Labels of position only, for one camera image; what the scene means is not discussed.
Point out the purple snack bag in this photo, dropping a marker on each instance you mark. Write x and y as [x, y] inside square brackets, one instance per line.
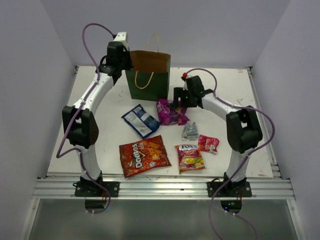
[171, 116]

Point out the Fox's fruits candy bag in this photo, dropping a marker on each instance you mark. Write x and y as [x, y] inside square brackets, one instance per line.
[189, 157]

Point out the small pink candy bag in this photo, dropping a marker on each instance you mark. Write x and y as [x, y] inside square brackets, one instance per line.
[208, 144]

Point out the blue snack bag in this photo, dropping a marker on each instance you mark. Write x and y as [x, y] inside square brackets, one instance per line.
[141, 122]

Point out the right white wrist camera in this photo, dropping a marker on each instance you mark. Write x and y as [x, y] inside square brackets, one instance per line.
[184, 78]

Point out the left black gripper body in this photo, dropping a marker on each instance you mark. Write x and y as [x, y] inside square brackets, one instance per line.
[119, 62]

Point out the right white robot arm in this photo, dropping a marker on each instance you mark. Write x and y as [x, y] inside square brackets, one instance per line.
[243, 129]

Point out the aluminium frame rail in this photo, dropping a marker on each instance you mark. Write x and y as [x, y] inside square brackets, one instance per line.
[166, 188]

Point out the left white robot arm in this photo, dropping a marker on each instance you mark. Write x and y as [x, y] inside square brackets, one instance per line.
[79, 124]

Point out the green paper bag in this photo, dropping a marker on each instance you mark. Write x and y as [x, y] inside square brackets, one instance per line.
[149, 79]

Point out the silver foil packet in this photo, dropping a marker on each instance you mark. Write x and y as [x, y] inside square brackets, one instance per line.
[190, 132]

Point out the red Doritos bag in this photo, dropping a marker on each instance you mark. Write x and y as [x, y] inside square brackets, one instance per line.
[141, 156]

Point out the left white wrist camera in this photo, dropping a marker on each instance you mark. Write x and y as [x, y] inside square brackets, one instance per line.
[121, 37]

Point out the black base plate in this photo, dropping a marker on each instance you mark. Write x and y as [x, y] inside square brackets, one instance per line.
[230, 190]
[89, 189]

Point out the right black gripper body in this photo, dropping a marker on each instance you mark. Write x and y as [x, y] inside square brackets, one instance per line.
[187, 101]

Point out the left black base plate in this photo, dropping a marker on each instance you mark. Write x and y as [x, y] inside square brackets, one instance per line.
[89, 189]

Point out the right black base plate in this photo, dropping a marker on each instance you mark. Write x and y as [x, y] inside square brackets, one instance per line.
[230, 190]

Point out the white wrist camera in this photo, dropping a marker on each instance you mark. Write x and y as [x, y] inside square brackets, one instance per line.
[184, 78]
[121, 37]

